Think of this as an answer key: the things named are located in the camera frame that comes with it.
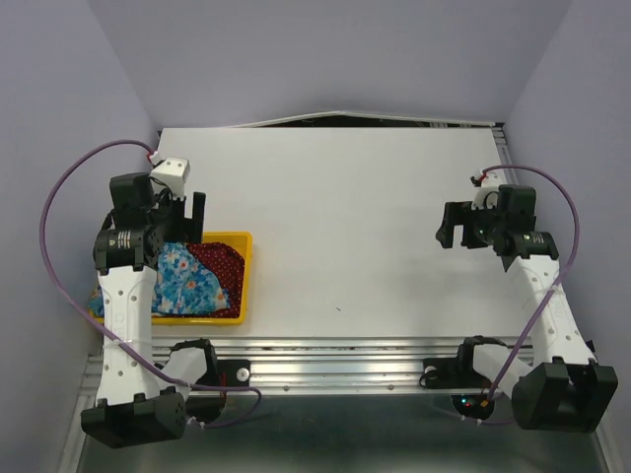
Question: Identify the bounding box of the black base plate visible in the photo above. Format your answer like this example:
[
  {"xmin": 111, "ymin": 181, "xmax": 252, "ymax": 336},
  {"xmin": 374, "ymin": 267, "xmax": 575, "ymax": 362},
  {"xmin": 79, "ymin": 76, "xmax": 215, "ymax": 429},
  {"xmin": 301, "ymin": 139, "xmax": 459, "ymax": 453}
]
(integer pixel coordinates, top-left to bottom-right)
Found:
[
  {"xmin": 418, "ymin": 358, "xmax": 513, "ymax": 426},
  {"xmin": 185, "ymin": 359, "xmax": 250, "ymax": 427}
]

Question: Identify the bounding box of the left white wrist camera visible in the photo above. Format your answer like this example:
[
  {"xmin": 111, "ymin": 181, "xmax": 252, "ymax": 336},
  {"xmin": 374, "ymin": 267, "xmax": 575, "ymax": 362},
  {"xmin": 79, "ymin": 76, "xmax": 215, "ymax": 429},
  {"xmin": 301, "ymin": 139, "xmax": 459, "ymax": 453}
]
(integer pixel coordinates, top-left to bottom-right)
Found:
[{"xmin": 150, "ymin": 158, "xmax": 190, "ymax": 200}]

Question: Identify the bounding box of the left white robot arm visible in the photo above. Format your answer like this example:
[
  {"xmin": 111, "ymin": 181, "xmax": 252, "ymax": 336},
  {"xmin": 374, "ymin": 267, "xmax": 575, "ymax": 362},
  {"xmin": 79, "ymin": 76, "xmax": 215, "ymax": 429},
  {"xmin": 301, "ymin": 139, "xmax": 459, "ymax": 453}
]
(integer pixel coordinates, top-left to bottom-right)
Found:
[{"xmin": 81, "ymin": 170, "xmax": 220, "ymax": 448}]

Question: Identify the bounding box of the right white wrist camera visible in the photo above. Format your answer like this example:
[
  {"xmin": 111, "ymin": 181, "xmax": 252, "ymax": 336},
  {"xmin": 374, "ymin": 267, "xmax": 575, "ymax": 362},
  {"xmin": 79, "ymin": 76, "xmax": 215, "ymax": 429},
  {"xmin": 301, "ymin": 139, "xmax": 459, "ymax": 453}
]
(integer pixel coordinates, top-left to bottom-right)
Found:
[{"xmin": 470, "ymin": 171, "xmax": 503, "ymax": 210}]

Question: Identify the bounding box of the yellow plastic tray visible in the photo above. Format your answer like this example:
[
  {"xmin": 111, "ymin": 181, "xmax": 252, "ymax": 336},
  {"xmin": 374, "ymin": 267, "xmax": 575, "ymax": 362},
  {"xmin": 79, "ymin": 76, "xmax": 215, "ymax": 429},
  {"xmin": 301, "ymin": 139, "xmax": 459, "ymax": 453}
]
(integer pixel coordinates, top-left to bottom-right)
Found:
[{"xmin": 88, "ymin": 231, "xmax": 253, "ymax": 328}]

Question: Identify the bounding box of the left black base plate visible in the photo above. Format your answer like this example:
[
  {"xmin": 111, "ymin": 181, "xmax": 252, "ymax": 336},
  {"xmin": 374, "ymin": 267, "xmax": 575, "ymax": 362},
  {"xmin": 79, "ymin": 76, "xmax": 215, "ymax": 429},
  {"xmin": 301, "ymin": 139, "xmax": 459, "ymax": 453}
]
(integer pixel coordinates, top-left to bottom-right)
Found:
[{"xmin": 185, "ymin": 359, "xmax": 250, "ymax": 427}]

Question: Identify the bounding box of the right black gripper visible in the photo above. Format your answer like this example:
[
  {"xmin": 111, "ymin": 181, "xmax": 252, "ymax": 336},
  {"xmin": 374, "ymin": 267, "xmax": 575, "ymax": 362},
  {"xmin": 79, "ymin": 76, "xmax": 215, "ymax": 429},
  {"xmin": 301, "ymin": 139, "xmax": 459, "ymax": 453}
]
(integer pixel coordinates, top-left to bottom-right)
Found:
[{"xmin": 433, "ymin": 197, "xmax": 506, "ymax": 248}]

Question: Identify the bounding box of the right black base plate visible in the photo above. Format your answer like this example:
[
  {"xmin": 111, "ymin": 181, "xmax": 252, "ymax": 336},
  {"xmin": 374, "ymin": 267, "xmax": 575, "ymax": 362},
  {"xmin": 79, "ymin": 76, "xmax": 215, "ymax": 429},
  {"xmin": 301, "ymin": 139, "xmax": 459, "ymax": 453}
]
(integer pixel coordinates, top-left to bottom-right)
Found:
[{"xmin": 418, "ymin": 358, "xmax": 513, "ymax": 426}]

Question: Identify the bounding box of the aluminium frame rail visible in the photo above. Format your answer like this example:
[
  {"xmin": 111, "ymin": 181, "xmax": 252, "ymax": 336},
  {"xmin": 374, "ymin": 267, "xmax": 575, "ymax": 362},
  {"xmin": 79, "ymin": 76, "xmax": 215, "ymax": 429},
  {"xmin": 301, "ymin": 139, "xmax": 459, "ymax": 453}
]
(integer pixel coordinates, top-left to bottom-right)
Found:
[{"xmin": 78, "ymin": 337, "xmax": 605, "ymax": 398}]

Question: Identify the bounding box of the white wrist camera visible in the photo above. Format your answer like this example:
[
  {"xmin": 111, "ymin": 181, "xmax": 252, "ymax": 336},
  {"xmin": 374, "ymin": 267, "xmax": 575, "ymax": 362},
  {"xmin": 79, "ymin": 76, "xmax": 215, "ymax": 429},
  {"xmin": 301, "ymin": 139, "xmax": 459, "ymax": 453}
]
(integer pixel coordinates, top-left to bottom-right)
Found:
[
  {"xmin": 150, "ymin": 158, "xmax": 190, "ymax": 200},
  {"xmin": 470, "ymin": 171, "xmax": 503, "ymax": 210}
]

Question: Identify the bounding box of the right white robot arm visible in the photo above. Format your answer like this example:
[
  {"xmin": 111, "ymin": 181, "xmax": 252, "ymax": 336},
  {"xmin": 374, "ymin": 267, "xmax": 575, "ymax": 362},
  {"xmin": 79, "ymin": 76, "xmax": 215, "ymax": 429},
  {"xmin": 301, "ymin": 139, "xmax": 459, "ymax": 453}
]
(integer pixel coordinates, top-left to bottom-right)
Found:
[{"xmin": 419, "ymin": 184, "xmax": 618, "ymax": 433}]

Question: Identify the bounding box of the blue floral skirt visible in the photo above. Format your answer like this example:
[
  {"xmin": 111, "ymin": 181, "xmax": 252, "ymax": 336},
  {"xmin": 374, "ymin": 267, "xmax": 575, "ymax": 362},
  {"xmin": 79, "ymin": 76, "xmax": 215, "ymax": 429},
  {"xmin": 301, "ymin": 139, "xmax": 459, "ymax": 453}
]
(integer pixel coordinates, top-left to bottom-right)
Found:
[{"xmin": 89, "ymin": 240, "xmax": 231, "ymax": 319}]

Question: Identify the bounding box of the red polka dot skirt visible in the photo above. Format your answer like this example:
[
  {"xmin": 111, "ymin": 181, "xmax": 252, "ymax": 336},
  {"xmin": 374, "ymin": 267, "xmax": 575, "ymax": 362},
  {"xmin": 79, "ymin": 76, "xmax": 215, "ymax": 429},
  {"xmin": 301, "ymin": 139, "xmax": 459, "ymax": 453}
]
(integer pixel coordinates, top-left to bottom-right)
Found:
[{"xmin": 187, "ymin": 242, "xmax": 245, "ymax": 319}]

